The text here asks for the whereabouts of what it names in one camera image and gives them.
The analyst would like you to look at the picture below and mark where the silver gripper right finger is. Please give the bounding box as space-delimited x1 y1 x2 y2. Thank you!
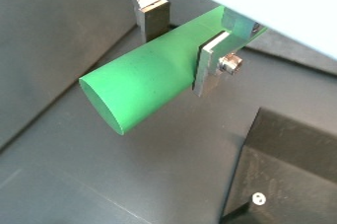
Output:
192 8 267 97

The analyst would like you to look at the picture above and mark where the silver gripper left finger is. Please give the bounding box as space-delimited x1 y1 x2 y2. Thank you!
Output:
132 0 171 42

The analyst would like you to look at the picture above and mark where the black curved fixture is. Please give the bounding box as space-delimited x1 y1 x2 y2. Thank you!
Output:
219 109 337 224

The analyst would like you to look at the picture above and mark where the green oval cylinder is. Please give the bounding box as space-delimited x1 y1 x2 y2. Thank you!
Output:
79 6 226 134

